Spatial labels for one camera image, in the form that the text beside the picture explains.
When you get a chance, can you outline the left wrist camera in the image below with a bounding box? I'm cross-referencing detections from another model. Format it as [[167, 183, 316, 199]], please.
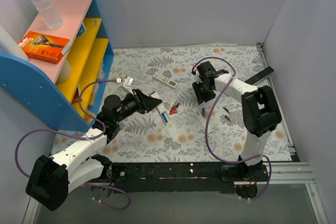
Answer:
[[116, 76, 133, 94]]

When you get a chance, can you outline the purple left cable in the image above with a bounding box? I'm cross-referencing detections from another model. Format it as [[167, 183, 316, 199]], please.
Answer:
[[14, 78, 131, 210]]

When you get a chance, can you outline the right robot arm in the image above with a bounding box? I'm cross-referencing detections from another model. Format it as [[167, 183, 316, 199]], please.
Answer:
[[191, 58, 282, 182]]

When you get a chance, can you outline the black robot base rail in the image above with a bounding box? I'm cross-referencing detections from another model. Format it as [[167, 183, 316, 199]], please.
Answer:
[[89, 161, 274, 198]]

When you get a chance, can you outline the white remote battery cover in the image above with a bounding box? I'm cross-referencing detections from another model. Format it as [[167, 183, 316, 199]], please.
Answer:
[[192, 108, 206, 129]]

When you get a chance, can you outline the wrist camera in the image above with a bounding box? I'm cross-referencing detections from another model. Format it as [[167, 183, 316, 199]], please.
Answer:
[[116, 76, 133, 94], [191, 65, 209, 82]]

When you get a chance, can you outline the blue shelf unit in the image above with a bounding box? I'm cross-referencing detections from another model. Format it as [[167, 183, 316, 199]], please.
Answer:
[[1, 0, 113, 132]]

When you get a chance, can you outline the floral table mat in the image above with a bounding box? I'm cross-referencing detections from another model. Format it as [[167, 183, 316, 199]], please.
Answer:
[[52, 45, 295, 163]]

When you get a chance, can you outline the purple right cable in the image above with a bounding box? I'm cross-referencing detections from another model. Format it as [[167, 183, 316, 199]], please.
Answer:
[[193, 57, 272, 201]]

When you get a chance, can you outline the purple cable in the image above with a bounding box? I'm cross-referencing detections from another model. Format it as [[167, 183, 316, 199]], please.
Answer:
[[14, 78, 131, 210], [193, 57, 272, 201]]

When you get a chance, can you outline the orange razor box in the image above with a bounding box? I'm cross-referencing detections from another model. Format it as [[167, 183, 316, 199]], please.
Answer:
[[18, 31, 72, 64]]

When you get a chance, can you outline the white air conditioner remote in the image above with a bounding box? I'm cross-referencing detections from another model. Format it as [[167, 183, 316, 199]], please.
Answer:
[[152, 72, 177, 89]]

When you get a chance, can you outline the black rectangular box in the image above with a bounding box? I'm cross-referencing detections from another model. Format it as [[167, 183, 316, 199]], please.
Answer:
[[245, 66, 274, 85]]

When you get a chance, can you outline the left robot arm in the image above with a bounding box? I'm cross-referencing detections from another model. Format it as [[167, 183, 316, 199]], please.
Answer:
[[26, 89, 162, 211]]

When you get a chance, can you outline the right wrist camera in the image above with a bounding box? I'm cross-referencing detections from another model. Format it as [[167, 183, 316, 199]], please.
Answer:
[[191, 65, 209, 82]]

